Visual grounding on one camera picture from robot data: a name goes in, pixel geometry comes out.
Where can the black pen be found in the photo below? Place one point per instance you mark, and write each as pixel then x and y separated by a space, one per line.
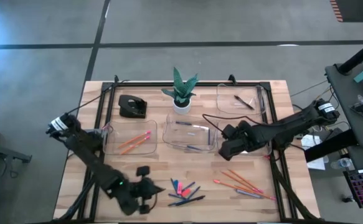
pixel 200 197
pixel 244 102

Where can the pink eraser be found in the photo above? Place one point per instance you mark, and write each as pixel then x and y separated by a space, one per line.
pixel 180 188

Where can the black pole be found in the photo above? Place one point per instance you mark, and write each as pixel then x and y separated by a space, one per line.
pixel 360 56

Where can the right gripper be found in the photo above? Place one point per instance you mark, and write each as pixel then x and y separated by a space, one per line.
pixel 240 140

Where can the grey desk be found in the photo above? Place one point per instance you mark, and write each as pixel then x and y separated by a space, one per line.
pixel 352 124

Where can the white paper sheet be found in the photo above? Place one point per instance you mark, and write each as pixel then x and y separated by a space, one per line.
pixel 316 161

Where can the green plant in white pot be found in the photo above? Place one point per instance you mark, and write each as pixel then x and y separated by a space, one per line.
pixel 181 107

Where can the blue eraser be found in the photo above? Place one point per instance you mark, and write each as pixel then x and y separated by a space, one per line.
pixel 176 186

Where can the grey metal bench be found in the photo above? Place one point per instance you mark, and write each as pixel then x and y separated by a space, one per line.
pixel 0 149

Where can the black striped floor mat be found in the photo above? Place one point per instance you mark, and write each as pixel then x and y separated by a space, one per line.
pixel 354 11

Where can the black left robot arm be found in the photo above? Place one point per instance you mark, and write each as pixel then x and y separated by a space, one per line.
pixel 87 155

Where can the teal box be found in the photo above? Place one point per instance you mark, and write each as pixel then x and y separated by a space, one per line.
pixel 362 76

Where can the grey pen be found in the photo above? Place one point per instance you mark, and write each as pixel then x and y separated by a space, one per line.
pixel 249 194

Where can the orange eraser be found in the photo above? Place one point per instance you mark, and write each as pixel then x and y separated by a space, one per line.
pixel 185 192

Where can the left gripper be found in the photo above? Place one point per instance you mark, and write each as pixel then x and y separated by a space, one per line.
pixel 144 189

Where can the clear plastic bin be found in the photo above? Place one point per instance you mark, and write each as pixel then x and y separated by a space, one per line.
pixel 128 130
pixel 262 151
pixel 228 96
pixel 184 137

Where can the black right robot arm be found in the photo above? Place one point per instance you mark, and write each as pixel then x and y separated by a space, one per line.
pixel 293 124

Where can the clear water bottle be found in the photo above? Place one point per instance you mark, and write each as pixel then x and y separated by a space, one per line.
pixel 341 163

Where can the small red clip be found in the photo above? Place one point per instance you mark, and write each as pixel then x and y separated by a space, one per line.
pixel 266 157

